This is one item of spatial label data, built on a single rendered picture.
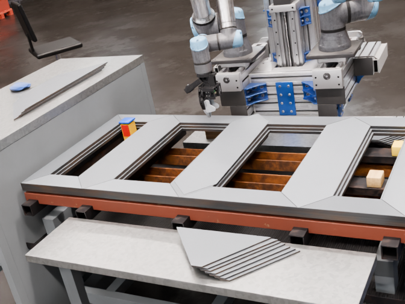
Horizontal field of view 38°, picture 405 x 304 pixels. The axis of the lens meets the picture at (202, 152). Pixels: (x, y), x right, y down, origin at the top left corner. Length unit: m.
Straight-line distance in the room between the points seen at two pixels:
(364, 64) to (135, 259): 1.53
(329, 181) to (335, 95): 0.81
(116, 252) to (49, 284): 0.82
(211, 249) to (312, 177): 0.46
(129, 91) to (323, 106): 1.07
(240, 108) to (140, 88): 0.65
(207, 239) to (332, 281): 0.44
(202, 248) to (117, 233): 0.41
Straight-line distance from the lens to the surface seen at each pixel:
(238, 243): 1.90
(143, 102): 3.34
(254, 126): 2.58
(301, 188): 2.03
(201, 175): 2.22
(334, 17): 2.79
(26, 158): 2.65
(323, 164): 2.17
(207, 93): 2.58
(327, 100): 2.81
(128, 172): 2.44
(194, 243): 1.94
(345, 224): 1.91
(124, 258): 2.04
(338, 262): 1.84
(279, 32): 3.00
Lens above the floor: 1.83
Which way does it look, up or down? 24 degrees down
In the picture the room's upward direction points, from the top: 11 degrees counter-clockwise
